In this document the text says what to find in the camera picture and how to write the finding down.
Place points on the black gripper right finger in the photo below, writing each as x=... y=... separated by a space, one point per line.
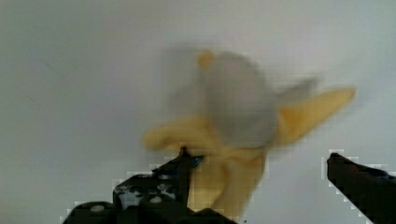
x=372 y=191

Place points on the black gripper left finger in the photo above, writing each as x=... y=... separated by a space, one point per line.
x=160 y=197

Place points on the yellow peeled toy banana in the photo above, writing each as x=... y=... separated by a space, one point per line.
x=238 y=122

